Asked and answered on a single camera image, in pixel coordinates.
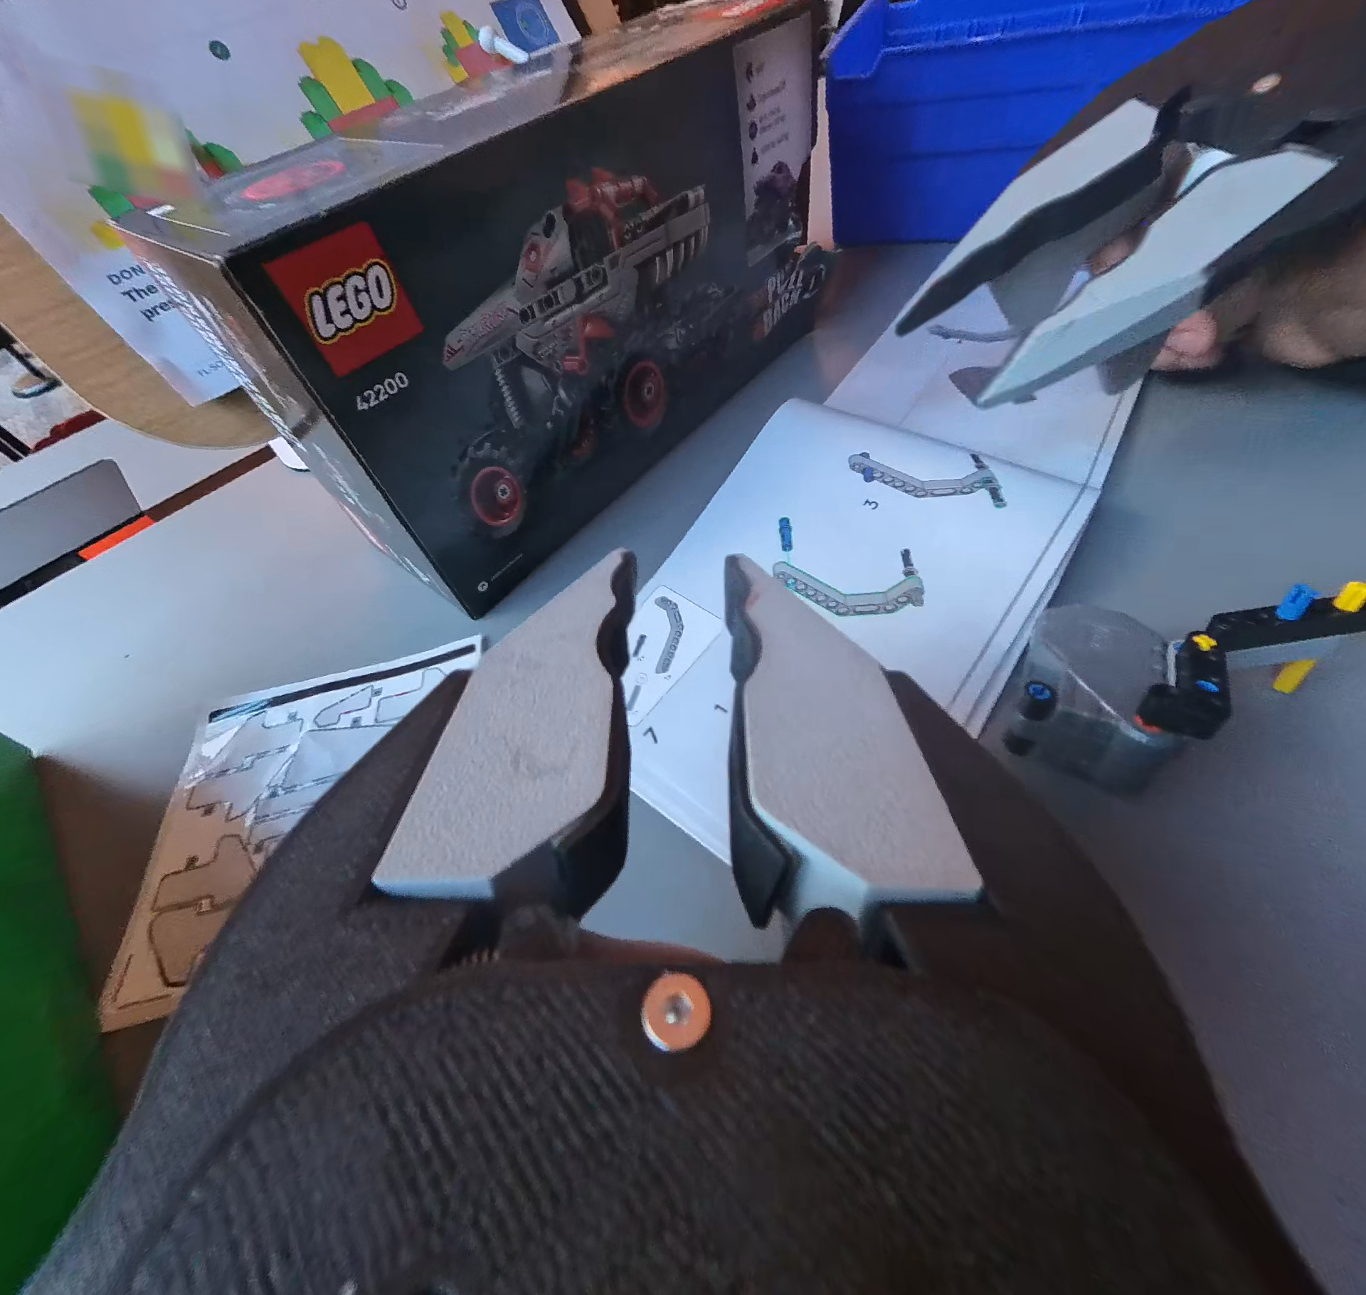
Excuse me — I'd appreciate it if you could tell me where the person's right hand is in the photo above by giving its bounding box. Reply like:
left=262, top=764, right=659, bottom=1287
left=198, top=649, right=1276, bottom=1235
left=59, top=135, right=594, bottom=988
left=1152, top=203, right=1366, bottom=374

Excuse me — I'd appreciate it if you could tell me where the grey motor black beam assembly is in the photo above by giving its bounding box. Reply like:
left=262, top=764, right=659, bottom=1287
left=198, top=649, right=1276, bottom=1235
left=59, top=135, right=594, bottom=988
left=1004, top=581, right=1366, bottom=795

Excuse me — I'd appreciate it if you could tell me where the white instruction booklet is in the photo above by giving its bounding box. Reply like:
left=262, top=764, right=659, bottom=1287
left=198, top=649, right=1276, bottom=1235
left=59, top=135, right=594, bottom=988
left=625, top=99, right=1152, bottom=864

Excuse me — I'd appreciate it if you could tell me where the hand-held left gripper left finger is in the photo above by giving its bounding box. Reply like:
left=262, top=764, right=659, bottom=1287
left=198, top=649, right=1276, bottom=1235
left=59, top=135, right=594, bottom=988
left=369, top=550, right=638, bottom=923

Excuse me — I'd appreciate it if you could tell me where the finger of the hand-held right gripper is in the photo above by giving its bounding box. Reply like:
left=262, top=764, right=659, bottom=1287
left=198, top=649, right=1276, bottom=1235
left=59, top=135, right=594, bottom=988
left=975, top=145, right=1343, bottom=409
left=896, top=97, right=1188, bottom=335

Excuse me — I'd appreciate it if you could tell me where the wooden poster board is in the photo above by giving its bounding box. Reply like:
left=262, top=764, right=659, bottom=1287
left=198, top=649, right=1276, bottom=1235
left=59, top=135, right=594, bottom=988
left=0, top=0, right=623, bottom=453

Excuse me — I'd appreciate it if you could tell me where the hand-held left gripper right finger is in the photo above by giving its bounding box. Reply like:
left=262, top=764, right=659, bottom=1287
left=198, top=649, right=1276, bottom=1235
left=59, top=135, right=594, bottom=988
left=723, top=552, right=987, bottom=934

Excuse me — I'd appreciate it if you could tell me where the black toy truck set box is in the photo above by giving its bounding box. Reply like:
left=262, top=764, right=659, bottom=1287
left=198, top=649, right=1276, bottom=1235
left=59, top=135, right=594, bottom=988
left=113, top=0, right=842, bottom=620

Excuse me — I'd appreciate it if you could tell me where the white printed instruction poster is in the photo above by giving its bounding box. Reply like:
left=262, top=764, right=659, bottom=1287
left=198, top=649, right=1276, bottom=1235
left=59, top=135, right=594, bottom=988
left=0, top=0, right=584, bottom=407

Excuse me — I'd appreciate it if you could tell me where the white sticker sheet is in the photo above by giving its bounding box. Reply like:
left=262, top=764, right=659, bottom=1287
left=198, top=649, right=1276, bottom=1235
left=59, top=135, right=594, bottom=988
left=99, top=636, right=485, bottom=1035

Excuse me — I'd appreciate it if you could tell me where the green plastic bin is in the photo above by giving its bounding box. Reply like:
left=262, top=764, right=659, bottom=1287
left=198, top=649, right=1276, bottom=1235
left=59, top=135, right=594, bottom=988
left=0, top=734, right=121, bottom=1295

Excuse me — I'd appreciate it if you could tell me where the blue plastic bin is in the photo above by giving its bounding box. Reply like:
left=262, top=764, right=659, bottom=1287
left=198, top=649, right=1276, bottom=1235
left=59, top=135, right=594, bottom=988
left=822, top=0, right=1347, bottom=250

